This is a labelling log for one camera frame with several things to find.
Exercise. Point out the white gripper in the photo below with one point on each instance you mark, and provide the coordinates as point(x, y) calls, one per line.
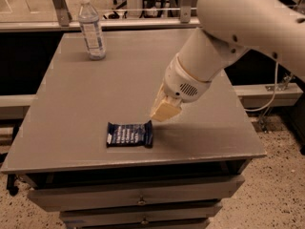
point(181, 81)

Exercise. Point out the blue rxbar blueberry wrapper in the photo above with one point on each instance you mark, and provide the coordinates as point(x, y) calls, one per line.
point(130, 135)

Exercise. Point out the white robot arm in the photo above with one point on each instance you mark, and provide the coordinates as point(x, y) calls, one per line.
point(228, 29)

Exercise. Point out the clear plastic water bottle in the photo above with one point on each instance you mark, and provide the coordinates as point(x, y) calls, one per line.
point(89, 22)

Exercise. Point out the grey top drawer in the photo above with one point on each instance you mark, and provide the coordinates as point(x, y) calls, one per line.
point(136, 193)

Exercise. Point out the grey drawer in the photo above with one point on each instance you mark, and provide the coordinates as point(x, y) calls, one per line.
point(141, 214)
point(136, 193)

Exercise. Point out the metal bracket post right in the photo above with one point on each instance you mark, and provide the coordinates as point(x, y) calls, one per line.
point(185, 10)

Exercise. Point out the metal bracket post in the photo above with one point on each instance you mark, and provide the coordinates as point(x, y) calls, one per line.
point(62, 12)
point(185, 10)

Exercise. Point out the metal bracket post left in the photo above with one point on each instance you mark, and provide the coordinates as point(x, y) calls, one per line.
point(62, 12)

